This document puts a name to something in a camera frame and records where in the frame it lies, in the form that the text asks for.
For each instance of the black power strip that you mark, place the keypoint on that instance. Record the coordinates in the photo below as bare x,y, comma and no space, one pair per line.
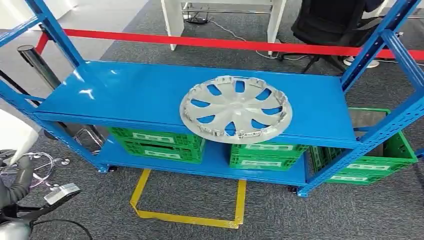
197,20

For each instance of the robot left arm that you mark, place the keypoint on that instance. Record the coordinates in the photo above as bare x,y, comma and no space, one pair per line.
16,139

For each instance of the silver plastic hubcap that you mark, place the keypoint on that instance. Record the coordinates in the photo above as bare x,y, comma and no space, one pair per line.
236,111

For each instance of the red barrier belt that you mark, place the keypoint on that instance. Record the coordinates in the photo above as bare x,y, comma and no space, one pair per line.
205,42

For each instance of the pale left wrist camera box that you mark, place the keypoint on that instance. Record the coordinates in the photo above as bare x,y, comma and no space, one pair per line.
63,193

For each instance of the white shoe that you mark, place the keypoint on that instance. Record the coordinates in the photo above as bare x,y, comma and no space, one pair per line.
359,62

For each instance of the black stanchion post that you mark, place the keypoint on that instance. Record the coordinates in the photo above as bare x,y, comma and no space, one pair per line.
36,63

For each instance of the yellow floor tape outline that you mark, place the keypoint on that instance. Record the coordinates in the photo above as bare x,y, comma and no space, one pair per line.
190,219

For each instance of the black slanted pole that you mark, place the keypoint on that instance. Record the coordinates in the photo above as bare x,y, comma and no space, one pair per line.
16,86

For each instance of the white desk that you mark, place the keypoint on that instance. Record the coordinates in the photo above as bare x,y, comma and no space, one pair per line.
174,23

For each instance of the blue metal shelf rack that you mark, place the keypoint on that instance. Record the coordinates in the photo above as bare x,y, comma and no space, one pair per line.
139,96

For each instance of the green plastic crate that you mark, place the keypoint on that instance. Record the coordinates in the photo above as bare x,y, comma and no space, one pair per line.
159,145
265,157
374,167

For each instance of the black office chair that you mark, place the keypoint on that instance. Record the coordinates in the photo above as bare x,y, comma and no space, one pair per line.
331,23

